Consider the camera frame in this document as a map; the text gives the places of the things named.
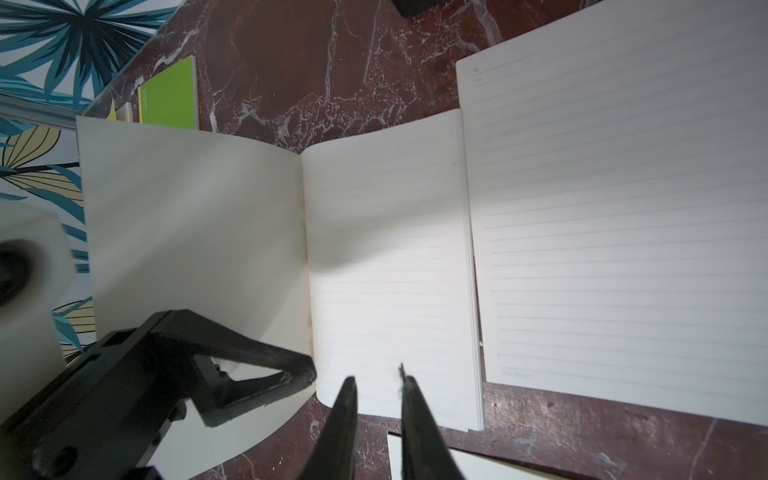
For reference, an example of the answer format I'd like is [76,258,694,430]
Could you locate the open lined notebook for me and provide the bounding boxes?
[387,434,560,480]
[456,1,767,425]

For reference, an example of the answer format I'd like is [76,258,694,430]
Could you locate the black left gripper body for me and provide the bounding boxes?
[1,328,186,479]

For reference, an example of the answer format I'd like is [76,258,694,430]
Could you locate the open lined notebook front right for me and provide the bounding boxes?
[387,434,560,480]

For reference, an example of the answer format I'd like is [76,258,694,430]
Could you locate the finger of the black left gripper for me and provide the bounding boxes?
[148,310,317,428]

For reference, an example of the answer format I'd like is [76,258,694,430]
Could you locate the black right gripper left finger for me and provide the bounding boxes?
[298,376,358,480]

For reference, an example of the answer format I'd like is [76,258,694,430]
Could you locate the green cover notebook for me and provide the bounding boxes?
[137,55,199,130]

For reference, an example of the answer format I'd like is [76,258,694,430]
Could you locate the orange cover notebook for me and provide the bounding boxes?
[76,110,485,479]

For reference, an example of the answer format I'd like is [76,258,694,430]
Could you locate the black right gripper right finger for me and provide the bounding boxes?
[399,364,464,479]

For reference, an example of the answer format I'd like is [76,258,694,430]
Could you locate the open lined notebook back right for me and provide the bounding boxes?
[456,1,767,425]

